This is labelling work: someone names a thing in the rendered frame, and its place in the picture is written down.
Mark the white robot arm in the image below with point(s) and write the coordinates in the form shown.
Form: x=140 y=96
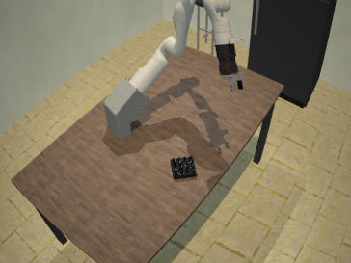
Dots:
x=145 y=76

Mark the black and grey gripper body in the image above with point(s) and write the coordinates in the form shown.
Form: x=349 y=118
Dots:
x=225 y=50

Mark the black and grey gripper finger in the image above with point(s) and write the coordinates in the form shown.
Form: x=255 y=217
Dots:
x=239 y=80
x=231 y=82

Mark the black knob box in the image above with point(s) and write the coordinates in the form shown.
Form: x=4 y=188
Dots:
x=187 y=169

